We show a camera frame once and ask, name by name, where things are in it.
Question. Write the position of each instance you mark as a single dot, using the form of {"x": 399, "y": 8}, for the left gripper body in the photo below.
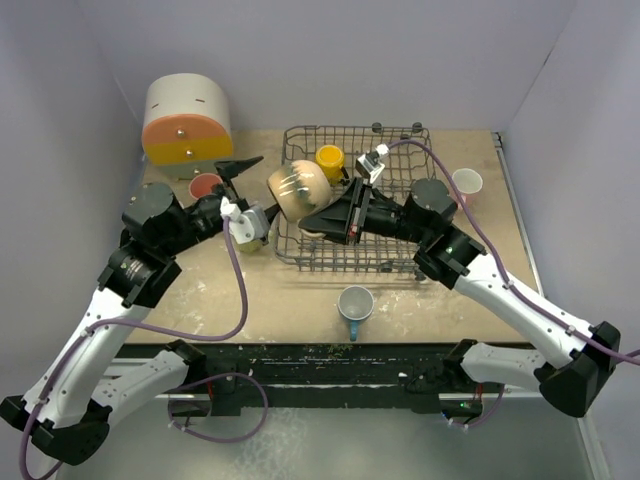
{"x": 223, "y": 191}

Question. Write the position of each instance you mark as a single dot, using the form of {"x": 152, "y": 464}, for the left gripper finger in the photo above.
{"x": 270, "y": 213}
{"x": 227, "y": 170}

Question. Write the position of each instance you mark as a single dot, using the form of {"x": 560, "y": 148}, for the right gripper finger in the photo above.
{"x": 334, "y": 223}
{"x": 350, "y": 198}

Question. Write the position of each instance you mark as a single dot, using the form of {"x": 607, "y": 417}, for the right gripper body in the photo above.
{"x": 381, "y": 217}

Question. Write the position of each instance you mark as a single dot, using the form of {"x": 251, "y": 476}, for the salmon pink tumbler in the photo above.
{"x": 203, "y": 184}

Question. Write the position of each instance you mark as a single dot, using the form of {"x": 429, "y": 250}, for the beige teapot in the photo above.
{"x": 300, "y": 189}

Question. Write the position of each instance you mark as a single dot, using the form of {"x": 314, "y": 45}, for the light green mug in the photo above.
{"x": 256, "y": 244}

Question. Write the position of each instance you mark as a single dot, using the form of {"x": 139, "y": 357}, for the teal blue mug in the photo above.
{"x": 355, "y": 305}

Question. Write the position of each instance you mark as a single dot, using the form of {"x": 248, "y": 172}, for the pink faceted mug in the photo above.
{"x": 468, "y": 182}

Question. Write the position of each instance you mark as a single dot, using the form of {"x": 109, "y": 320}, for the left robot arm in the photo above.
{"x": 69, "y": 412}

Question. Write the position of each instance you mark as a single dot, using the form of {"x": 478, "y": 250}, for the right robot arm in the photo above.
{"x": 569, "y": 360}

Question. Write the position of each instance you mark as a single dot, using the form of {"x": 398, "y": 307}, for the yellow mug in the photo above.
{"x": 331, "y": 160}

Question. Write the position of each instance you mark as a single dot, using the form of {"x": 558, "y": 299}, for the round drawer cabinet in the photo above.
{"x": 186, "y": 126}

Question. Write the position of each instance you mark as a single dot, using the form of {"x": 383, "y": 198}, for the grey wire dish rack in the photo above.
{"x": 373, "y": 253}

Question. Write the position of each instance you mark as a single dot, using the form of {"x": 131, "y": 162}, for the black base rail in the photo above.
{"x": 408, "y": 376}

